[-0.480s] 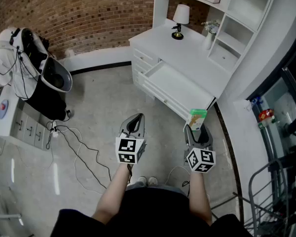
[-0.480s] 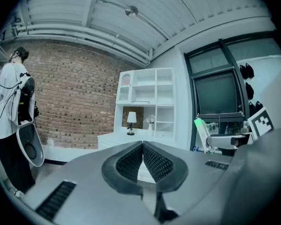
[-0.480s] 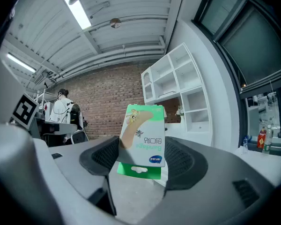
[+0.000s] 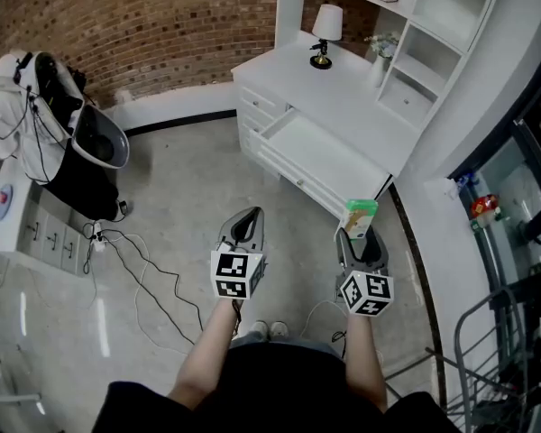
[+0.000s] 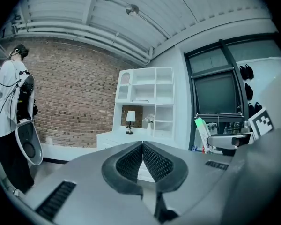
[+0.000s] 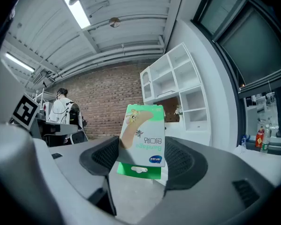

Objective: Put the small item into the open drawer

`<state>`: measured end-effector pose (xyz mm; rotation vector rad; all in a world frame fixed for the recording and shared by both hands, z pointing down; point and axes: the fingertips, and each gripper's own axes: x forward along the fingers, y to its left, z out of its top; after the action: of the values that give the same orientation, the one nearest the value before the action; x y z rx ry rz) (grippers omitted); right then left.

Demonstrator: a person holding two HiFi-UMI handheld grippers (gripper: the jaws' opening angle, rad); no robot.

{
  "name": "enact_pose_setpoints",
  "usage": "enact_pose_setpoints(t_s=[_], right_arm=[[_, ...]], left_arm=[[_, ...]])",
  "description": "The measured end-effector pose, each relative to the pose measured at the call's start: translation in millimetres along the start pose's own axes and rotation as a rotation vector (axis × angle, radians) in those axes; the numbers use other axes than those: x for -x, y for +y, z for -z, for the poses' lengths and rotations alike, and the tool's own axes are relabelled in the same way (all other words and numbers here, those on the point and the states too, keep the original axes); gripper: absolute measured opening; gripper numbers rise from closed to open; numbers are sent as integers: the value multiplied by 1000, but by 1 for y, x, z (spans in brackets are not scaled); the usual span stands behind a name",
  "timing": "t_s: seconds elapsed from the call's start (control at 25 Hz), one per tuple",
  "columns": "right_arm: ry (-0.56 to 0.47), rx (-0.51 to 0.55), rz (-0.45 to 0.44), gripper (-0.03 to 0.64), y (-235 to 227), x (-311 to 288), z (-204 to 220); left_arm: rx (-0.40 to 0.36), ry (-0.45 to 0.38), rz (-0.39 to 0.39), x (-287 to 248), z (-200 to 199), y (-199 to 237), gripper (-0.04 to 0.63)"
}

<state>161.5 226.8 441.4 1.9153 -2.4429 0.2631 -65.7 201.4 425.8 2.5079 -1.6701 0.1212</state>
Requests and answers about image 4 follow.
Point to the black cloth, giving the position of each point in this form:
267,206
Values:
85,187

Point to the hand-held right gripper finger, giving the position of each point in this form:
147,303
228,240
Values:
345,253
378,253

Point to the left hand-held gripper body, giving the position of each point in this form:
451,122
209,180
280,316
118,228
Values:
234,269

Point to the person's right shoe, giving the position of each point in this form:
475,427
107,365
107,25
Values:
279,329

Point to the person's shoe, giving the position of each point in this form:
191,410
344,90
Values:
279,329
259,330

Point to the person's left forearm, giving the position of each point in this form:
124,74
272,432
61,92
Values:
203,354

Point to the white vase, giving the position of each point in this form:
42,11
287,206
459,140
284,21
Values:
377,72

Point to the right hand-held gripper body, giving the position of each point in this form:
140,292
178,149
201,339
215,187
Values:
367,293

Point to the white desk with hutch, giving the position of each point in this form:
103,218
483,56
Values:
324,88

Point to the person's right forearm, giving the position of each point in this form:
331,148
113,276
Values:
365,363

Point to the white power strip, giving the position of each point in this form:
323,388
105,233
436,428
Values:
99,238

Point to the blue round dish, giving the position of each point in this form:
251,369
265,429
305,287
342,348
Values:
2,202

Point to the white jacket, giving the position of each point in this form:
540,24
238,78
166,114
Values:
6,106

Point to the black plug adapter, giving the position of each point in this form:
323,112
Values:
123,207

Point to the white drawer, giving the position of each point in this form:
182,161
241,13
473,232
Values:
315,147

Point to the grey metal rack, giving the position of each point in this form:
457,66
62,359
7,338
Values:
460,354

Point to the black window frame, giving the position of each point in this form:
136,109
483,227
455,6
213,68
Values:
529,142

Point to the white cabinet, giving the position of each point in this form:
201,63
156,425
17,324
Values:
49,237

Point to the white shade table lamp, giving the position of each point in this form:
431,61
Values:
328,21

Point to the person's black shirt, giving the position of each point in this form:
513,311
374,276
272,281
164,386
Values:
275,395

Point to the person's left shoe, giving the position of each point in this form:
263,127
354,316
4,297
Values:
259,330

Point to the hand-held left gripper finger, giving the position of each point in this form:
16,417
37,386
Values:
259,233
229,229

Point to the white flower bouquet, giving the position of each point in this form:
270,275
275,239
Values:
383,42

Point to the green and tan box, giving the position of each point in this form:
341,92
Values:
358,219

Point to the red mushroom toy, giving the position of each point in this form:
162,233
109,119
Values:
484,210

